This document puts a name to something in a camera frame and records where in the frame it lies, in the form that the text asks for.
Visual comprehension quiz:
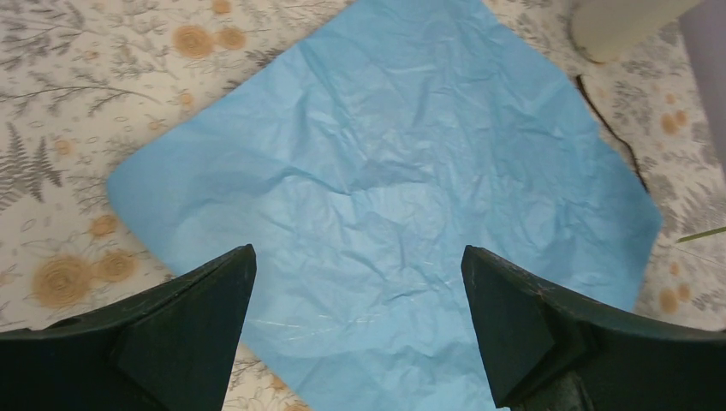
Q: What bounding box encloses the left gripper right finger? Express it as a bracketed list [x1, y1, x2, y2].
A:
[461, 246, 725, 410]

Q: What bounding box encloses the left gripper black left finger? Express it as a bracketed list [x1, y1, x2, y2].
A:
[1, 245, 257, 410]

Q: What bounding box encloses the small pink rose stem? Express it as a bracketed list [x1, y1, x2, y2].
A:
[676, 226, 726, 243]

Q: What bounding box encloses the brown ribbon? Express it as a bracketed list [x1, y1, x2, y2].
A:
[574, 74, 651, 194]

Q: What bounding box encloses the blue wrapping paper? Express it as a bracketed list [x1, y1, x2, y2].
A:
[107, 1, 662, 410]

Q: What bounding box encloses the beige cylindrical vase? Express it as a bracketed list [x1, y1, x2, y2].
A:
[568, 0, 700, 63]

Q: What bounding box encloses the floral patterned table mat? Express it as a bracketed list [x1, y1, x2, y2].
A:
[0, 0, 726, 411]

